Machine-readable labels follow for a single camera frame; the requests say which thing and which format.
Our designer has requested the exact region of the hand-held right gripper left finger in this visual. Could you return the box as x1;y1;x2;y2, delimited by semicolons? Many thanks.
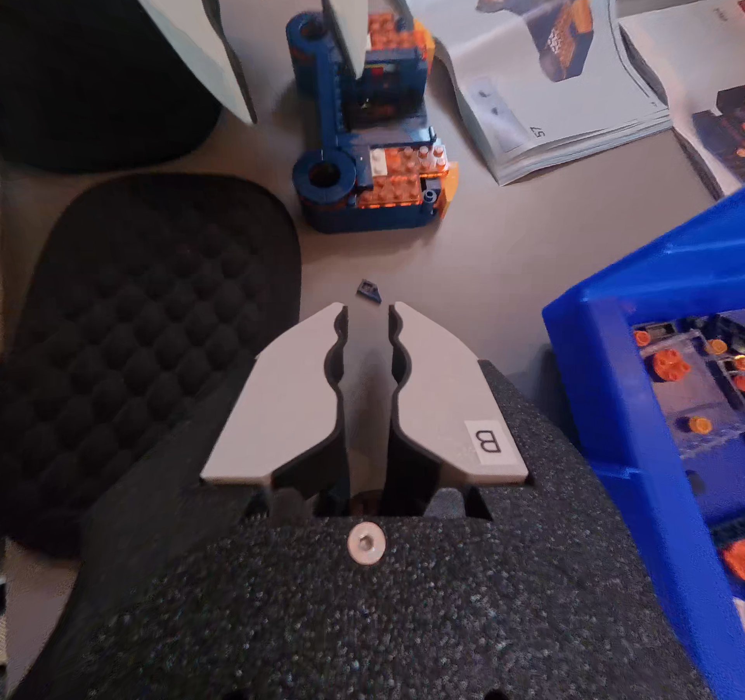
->
199;302;350;501

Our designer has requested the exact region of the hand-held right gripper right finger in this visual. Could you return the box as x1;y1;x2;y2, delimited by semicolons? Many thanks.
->
386;301;530;501

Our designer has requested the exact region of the blue orange toy brick model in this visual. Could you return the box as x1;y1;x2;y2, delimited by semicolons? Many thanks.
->
285;10;461;234

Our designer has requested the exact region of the instruction booklet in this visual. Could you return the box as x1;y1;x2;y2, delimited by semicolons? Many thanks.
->
378;0;674;186

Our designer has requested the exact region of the blue plastic bin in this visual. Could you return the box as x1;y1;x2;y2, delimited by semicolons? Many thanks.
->
541;188;745;700

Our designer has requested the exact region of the pile of loose toy bricks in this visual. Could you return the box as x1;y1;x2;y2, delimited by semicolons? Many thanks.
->
631;313;745;584

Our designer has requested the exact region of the clear plastic panel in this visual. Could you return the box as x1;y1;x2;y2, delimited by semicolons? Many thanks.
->
634;327;745;459

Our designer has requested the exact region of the booklet with arcade machine cover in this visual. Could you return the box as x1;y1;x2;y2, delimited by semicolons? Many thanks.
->
618;0;745;200

